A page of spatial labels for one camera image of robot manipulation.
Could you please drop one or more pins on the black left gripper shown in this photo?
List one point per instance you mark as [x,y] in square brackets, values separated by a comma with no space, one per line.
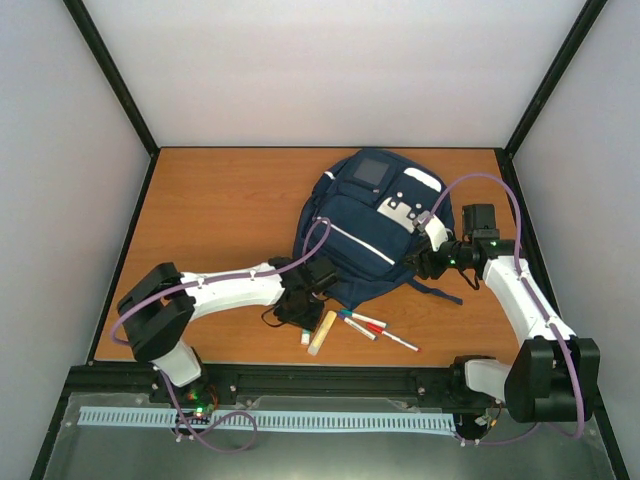
[310,323]

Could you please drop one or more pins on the yellow highlighter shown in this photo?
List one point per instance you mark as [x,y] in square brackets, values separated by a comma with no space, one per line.
[321,333]

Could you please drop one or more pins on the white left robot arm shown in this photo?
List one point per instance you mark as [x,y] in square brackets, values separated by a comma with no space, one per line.
[157,311]

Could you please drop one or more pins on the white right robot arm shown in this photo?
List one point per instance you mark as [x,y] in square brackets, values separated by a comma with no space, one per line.
[554,376]

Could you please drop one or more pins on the purple-capped white marker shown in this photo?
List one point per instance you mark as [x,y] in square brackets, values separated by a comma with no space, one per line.
[356,326]

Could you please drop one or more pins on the red-capped white marker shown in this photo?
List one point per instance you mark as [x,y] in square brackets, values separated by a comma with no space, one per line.
[375,328]

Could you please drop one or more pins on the green-capped white marker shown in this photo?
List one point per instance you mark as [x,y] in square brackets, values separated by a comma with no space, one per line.
[363,318]

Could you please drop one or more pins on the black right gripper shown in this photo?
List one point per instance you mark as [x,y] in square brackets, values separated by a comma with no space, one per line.
[425,259]

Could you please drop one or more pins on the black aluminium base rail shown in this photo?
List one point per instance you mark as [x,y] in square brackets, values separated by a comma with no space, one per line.
[228,384]

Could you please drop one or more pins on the white green glue stick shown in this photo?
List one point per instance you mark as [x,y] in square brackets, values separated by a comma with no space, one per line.
[305,337]

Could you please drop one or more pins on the navy blue backpack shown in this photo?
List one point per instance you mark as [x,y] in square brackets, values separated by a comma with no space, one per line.
[361,215]

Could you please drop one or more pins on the red-capped white pen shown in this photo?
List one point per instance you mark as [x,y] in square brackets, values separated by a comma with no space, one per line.
[399,340]

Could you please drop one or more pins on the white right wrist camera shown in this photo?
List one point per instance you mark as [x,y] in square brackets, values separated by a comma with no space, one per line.
[429,225]

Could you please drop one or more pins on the light blue slotted cable duct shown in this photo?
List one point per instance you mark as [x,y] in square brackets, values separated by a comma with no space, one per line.
[272,421]

